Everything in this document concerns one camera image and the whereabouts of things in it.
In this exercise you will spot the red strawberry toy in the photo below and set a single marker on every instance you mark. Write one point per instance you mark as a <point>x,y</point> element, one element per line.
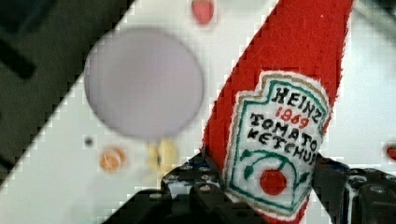
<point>391,152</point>
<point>202,11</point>

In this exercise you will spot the red strawberry toy back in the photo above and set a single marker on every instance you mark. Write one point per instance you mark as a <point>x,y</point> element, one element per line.
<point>202,11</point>

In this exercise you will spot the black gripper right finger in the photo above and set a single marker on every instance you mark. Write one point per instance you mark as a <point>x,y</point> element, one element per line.
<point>355,195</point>

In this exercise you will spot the orange slice toy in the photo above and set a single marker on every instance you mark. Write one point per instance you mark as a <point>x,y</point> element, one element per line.
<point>112,159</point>

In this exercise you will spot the red plush ketchup bottle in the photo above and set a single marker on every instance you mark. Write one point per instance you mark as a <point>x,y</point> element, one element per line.
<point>268,122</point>

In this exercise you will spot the lilac round plate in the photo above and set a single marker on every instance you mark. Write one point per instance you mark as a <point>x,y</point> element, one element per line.
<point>144,83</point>

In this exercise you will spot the yellow banana peel toy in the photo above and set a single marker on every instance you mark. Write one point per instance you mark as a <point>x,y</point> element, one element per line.
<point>162,159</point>

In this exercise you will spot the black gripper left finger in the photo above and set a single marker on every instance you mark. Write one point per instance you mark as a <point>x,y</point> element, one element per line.
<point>192,193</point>

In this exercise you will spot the red strawberry toy front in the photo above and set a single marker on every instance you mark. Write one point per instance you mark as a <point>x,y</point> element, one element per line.
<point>391,152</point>

